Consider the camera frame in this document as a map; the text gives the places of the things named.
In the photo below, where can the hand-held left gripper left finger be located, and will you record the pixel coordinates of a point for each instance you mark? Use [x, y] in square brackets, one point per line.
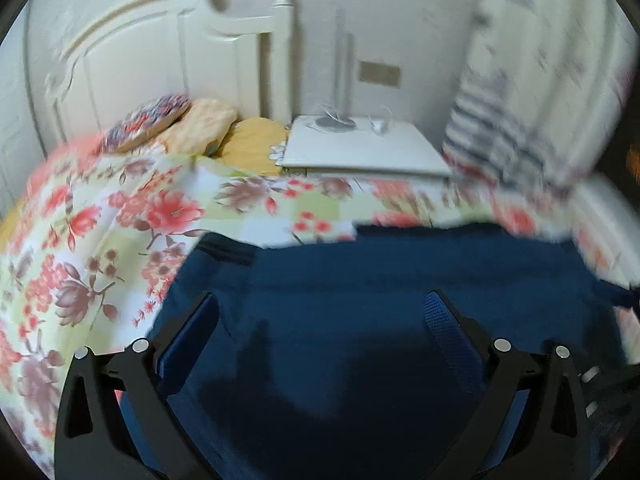
[192, 340]

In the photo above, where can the embroidered floral pillow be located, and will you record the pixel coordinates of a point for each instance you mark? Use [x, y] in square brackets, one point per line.
[142, 122]

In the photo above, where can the white nightstand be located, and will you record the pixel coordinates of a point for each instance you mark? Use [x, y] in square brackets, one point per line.
[370, 152]

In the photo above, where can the silver pole lamp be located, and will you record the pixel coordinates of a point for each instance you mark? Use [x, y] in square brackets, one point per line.
[342, 70]

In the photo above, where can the cream wooden headboard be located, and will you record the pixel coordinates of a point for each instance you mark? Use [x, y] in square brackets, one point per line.
[150, 60]

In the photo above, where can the floral bed sheet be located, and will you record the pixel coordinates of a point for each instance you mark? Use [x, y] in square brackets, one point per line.
[100, 240]

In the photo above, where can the orange patterned pillow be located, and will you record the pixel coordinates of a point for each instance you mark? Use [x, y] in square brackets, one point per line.
[200, 127]

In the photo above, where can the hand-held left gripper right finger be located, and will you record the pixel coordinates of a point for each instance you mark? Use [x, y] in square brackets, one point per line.
[452, 340]

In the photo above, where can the yellow pillow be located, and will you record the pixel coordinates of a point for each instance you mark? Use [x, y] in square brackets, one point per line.
[252, 145]

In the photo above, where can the striped patterned curtain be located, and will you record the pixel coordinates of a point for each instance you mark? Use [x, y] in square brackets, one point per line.
[540, 85]

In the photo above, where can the beige wall socket plate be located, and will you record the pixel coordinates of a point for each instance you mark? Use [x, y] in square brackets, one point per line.
[380, 73]

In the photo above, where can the blue padded jacket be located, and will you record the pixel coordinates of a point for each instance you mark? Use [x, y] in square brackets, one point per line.
[350, 300]

